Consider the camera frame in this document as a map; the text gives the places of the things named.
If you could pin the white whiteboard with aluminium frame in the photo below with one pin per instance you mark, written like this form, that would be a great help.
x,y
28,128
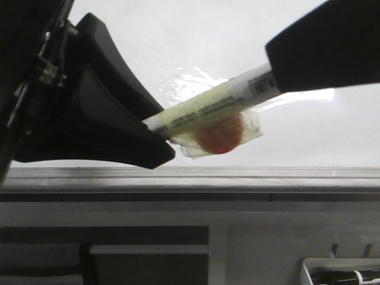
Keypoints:
x,y
323,141

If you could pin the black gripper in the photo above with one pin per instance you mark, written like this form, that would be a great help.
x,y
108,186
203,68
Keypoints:
x,y
98,113

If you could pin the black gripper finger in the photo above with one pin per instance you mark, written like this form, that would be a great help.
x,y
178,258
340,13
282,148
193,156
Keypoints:
x,y
335,45

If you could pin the white taped whiteboard marker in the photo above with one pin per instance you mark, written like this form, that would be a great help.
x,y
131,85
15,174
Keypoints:
x,y
219,119

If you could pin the white tray with markers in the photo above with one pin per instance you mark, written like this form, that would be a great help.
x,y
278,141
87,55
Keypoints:
x,y
340,271

